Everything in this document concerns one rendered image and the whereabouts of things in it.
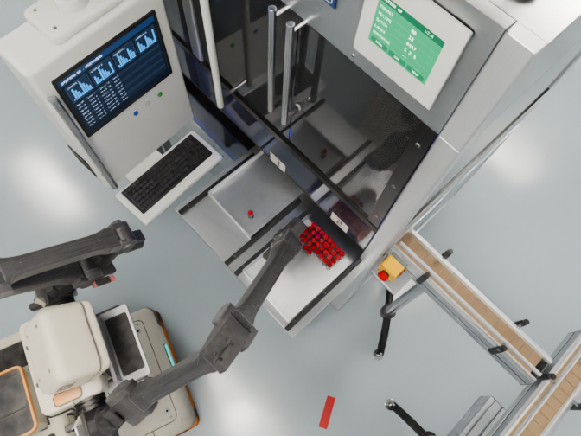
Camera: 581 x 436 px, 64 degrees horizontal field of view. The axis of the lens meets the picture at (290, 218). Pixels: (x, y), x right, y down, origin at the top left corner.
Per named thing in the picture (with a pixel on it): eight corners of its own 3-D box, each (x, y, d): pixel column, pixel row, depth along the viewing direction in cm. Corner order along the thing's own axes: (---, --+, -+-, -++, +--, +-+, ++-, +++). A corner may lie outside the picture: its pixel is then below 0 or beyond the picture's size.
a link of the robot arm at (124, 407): (98, 417, 126) (112, 429, 127) (121, 402, 122) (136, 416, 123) (116, 391, 134) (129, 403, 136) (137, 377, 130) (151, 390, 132)
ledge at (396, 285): (392, 249, 189) (394, 247, 187) (417, 272, 185) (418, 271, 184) (369, 272, 185) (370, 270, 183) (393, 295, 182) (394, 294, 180)
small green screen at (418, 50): (355, 44, 100) (377, -43, 80) (431, 107, 95) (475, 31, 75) (352, 47, 99) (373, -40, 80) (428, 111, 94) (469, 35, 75)
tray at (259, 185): (270, 146, 201) (270, 143, 198) (312, 187, 195) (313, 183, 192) (208, 195, 191) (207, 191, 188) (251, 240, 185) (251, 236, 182)
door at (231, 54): (204, 60, 175) (176, -94, 121) (290, 141, 164) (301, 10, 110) (203, 60, 175) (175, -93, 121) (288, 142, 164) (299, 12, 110)
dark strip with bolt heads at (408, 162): (356, 239, 175) (422, 118, 101) (365, 246, 174) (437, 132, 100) (354, 240, 174) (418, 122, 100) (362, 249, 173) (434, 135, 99)
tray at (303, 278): (307, 217, 190) (307, 214, 186) (352, 264, 183) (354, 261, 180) (243, 272, 180) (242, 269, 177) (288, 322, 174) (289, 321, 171)
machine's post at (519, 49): (338, 295, 268) (529, 9, 73) (345, 303, 267) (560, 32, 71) (330, 303, 266) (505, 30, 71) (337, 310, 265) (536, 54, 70)
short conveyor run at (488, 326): (382, 257, 189) (392, 245, 174) (407, 233, 193) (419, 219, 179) (518, 387, 173) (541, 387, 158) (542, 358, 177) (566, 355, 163)
